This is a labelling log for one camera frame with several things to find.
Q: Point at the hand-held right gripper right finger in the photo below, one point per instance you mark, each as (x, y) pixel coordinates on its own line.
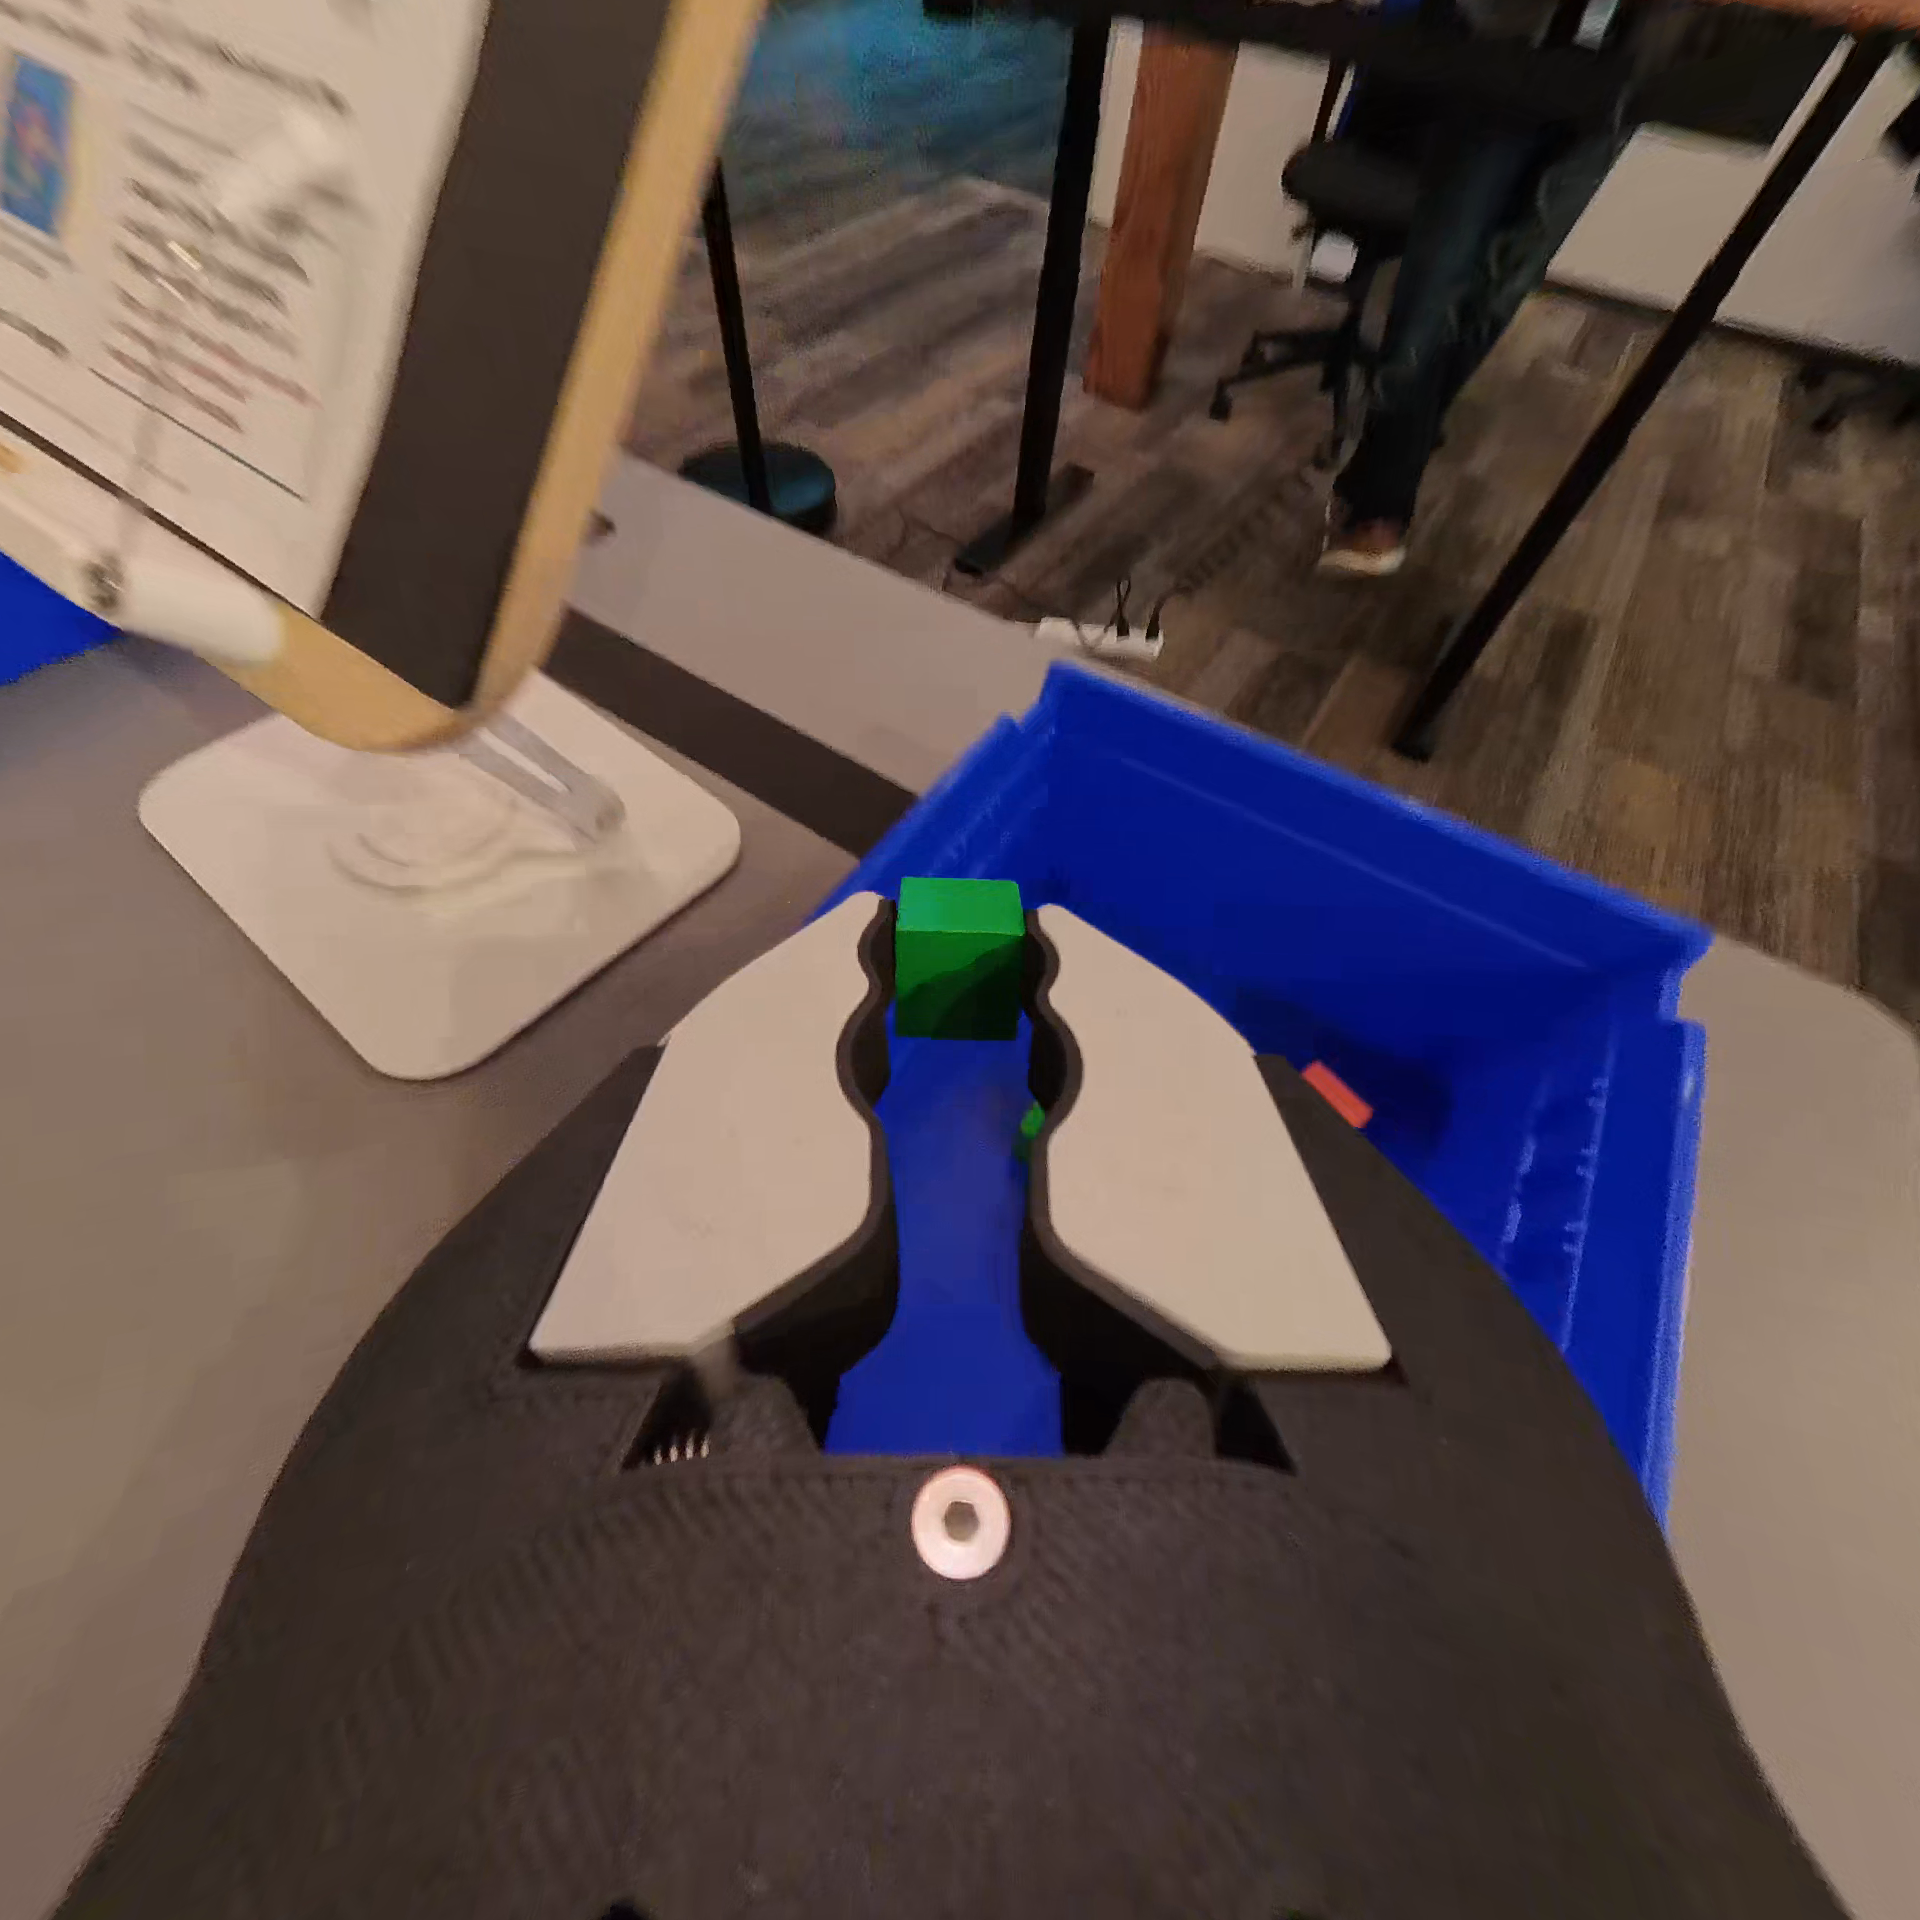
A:
(1201, 1215)

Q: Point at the green cube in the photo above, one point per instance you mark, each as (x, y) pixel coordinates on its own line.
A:
(961, 953)
(1031, 1128)

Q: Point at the red cube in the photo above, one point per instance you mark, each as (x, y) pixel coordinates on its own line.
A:
(1335, 1096)

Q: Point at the black desk chair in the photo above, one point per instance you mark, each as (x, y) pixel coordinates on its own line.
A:
(1335, 189)

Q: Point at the printed instruction sheet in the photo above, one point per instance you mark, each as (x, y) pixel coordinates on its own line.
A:
(182, 301)

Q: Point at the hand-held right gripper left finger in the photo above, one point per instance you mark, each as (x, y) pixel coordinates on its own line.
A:
(704, 1201)

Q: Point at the wooden post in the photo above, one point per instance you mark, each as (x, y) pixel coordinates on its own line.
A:
(1161, 195)

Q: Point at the instruction sheet on wooden board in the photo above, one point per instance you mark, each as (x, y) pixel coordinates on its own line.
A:
(494, 376)

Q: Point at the white power strip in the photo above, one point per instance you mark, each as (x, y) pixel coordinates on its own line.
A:
(1102, 641)

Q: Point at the blue plastic bin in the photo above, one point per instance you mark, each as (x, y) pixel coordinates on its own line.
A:
(43, 623)
(1350, 931)

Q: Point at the wooden standing desk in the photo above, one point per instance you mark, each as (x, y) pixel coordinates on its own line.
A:
(1059, 224)

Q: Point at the white document stand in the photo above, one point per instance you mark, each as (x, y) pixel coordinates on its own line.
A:
(450, 931)

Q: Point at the black stanchion post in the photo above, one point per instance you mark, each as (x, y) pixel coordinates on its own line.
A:
(758, 476)

